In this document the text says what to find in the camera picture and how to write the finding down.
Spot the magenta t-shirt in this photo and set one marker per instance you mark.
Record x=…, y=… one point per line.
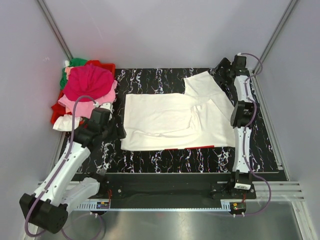
x=88, y=80

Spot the aluminium frame post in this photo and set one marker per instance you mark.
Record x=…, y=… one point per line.
x=279, y=28
x=54, y=27

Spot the left aluminium frame post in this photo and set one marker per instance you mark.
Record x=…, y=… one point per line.
x=54, y=27

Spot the red t-shirt in bin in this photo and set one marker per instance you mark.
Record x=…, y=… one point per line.
x=58, y=111

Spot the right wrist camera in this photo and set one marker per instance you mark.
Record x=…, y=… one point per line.
x=239, y=61

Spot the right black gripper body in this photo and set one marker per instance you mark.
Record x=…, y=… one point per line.
x=223, y=74

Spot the right aluminium frame post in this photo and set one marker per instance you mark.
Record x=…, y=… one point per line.
x=279, y=28

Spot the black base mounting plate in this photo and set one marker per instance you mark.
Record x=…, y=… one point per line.
x=172, y=187

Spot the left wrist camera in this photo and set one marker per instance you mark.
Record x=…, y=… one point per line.
x=107, y=106

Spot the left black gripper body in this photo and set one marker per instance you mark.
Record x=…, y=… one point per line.
x=109, y=131

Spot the light pink t-shirt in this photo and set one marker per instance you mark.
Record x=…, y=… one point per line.
x=84, y=109

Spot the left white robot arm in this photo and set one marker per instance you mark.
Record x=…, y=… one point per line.
x=49, y=206

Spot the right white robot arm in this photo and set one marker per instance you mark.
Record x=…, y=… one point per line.
x=242, y=120

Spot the white t-shirt in bin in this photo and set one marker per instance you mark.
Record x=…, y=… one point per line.
x=64, y=123

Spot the white coca-cola t-shirt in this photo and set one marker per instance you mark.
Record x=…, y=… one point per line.
x=199, y=117

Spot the white slotted cable duct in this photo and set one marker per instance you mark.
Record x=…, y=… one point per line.
x=202, y=205

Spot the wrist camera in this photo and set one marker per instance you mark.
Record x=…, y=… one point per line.
x=107, y=106
x=239, y=61

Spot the green t-shirt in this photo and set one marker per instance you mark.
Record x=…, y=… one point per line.
x=69, y=64

